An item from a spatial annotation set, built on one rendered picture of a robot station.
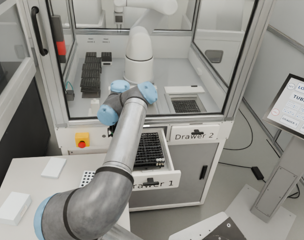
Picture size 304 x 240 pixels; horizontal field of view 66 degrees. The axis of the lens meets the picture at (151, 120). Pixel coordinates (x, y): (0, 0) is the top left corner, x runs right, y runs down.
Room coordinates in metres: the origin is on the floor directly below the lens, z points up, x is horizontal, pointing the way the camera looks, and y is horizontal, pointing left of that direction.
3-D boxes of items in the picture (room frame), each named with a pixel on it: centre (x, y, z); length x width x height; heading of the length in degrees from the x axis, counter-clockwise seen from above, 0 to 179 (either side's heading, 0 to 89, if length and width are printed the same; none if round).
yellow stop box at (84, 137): (0.93, 0.37, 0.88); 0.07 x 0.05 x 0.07; 101
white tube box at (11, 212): (0.56, 0.58, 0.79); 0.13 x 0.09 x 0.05; 175
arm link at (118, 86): (0.78, 0.13, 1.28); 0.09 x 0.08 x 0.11; 169
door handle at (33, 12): (0.91, 0.47, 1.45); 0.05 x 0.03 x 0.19; 11
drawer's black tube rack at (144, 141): (0.89, 0.03, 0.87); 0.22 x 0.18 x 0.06; 11
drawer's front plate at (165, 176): (0.70, -0.01, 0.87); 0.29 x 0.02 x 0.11; 101
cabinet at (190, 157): (1.49, 0.09, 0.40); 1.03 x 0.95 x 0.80; 101
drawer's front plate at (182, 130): (1.07, -0.26, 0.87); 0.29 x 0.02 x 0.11; 101
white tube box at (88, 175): (0.73, 0.29, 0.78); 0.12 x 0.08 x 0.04; 2
